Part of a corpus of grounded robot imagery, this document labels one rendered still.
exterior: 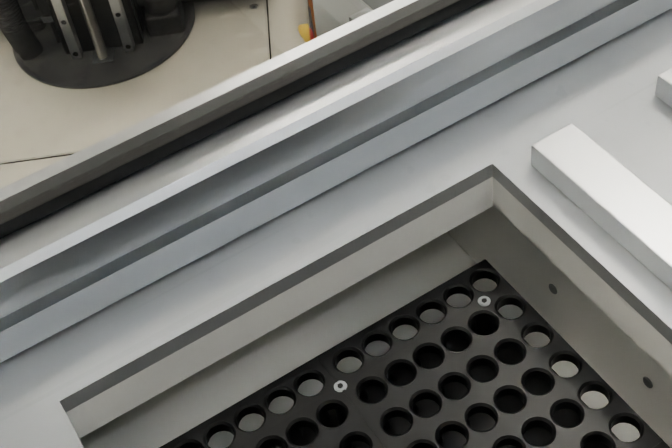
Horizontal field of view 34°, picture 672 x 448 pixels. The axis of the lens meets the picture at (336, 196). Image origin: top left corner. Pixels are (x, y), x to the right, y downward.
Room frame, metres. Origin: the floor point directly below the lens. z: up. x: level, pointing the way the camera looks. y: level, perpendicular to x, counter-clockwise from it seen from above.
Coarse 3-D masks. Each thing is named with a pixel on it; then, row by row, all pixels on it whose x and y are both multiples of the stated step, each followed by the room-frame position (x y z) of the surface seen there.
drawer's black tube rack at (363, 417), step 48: (432, 336) 0.27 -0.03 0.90; (480, 336) 0.26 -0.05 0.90; (336, 384) 0.25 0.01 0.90; (384, 384) 0.25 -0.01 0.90; (432, 384) 0.24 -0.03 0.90; (480, 384) 0.24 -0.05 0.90; (528, 384) 0.25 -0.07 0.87; (576, 384) 0.23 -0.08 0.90; (288, 432) 0.23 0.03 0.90; (336, 432) 0.23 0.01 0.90; (384, 432) 0.22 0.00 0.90; (432, 432) 0.22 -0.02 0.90; (480, 432) 0.22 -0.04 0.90; (528, 432) 0.23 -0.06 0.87; (576, 432) 0.21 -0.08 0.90
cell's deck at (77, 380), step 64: (576, 64) 0.37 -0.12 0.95; (640, 64) 0.36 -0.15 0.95; (448, 128) 0.34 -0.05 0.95; (512, 128) 0.34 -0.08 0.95; (640, 128) 0.32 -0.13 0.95; (384, 192) 0.31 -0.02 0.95; (448, 192) 0.31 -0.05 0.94; (512, 192) 0.30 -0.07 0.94; (256, 256) 0.29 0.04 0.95; (320, 256) 0.28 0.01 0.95; (384, 256) 0.29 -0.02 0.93; (576, 256) 0.27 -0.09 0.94; (128, 320) 0.26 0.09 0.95; (192, 320) 0.26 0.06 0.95; (256, 320) 0.27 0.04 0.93; (640, 320) 0.23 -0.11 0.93; (0, 384) 0.24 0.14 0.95; (64, 384) 0.24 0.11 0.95; (128, 384) 0.24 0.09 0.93
